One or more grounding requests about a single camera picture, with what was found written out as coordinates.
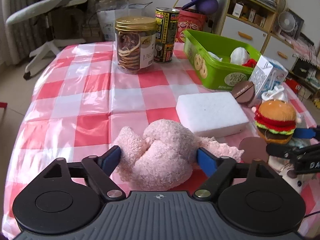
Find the cream doll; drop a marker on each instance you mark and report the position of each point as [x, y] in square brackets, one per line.
[285, 169]

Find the white foam sponge block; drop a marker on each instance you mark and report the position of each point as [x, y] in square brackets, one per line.
[214, 114]

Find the framed picture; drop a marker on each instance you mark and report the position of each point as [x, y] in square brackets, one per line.
[298, 25]

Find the black yellow tin can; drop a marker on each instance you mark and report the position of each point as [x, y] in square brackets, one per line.
[167, 22]

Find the wooden shelf cabinet with drawers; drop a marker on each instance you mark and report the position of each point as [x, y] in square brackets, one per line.
[254, 22]

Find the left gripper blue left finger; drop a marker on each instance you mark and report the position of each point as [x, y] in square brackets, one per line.
[110, 160]

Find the grey white office chair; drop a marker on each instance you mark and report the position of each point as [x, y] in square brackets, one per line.
[44, 7]

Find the cookie jar with gold lid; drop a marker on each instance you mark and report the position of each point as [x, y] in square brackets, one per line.
[135, 43]

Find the blue white milk carton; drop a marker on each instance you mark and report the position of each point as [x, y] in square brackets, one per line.
[267, 74]

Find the brown round labelled disc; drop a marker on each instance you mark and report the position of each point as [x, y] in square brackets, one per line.
[243, 92]

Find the red chips bucket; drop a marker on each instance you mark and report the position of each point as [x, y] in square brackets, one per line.
[189, 19]

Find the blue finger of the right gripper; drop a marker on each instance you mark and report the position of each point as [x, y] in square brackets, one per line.
[304, 133]

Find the pink plush toy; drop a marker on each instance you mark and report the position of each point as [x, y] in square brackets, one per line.
[164, 157]

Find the white desk fan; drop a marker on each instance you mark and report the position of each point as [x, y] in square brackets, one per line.
[286, 22]

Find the plush hamburger toy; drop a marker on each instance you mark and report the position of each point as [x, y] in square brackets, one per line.
[275, 120]

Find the white paper bag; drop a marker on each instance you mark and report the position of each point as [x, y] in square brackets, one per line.
[108, 11]

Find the green plastic bin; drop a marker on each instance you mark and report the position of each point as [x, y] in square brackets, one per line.
[218, 75]

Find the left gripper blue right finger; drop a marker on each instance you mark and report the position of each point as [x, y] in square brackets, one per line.
[207, 162]

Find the Santa Claus plush toy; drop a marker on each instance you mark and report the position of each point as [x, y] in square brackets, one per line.
[240, 56]

